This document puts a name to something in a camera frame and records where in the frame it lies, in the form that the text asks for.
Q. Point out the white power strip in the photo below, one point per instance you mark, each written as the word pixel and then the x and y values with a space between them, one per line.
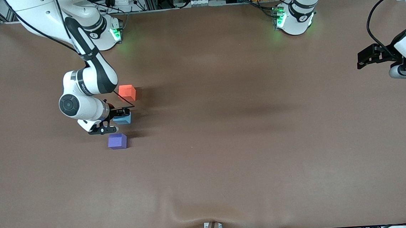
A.
pixel 202 2

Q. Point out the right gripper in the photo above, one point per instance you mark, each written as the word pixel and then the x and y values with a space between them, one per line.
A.
pixel 116 112

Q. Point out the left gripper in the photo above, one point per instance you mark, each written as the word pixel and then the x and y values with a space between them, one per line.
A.
pixel 385 54

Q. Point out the brown table cover sheet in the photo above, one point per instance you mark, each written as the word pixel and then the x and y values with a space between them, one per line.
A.
pixel 207 171

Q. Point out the orange foam block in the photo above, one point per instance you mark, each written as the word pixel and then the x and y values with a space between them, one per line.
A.
pixel 127 92

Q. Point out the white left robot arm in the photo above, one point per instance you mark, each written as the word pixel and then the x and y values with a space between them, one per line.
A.
pixel 295 21

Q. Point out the purple foam block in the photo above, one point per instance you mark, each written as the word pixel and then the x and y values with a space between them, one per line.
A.
pixel 117 140

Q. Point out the blue foam block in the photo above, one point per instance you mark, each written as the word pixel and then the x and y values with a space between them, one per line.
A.
pixel 123 120

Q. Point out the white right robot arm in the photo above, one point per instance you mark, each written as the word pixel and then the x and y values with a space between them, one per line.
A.
pixel 89 79

